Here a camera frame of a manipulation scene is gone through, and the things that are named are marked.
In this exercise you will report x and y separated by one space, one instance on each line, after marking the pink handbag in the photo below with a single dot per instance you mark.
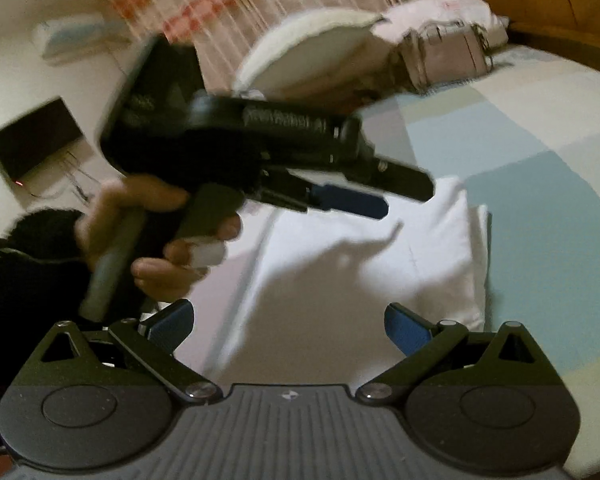
445 55

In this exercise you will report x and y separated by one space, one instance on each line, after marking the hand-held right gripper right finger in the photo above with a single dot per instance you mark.
405 331

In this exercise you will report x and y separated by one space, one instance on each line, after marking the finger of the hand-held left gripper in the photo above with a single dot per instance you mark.
345 202
400 180

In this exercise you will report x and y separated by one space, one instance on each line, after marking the cream green pillow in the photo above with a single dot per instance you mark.
370 80

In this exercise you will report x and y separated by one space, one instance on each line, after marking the pink floral quilt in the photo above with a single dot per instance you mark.
440 15

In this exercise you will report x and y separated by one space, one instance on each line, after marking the white air conditioner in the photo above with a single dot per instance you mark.
80 37

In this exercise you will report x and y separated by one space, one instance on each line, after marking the black wall television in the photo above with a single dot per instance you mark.
35 145

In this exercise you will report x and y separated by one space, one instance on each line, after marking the white printed shirt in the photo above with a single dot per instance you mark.
355 270

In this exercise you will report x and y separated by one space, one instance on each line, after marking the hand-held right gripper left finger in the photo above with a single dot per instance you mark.
172 329

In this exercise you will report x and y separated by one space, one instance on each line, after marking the patterned orange curtain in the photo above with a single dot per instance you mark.
260 10

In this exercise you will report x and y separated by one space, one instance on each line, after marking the person's left hand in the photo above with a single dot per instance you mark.
150 195

